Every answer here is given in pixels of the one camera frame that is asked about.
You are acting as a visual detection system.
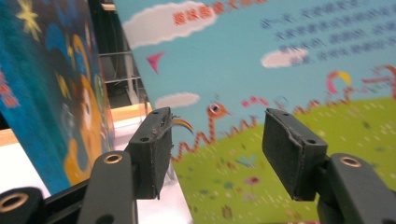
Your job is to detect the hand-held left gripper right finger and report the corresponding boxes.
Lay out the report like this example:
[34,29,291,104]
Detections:
[262,107,396,224]

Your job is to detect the clear acrylic book rack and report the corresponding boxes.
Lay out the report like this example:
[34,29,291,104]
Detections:
[97,49,153,110]

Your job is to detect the sky blue and green picture book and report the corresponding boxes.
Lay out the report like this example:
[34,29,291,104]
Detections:
[113,0,396,224]

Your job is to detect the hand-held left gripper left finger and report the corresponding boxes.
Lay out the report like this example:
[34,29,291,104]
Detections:
[78,106,174,224]

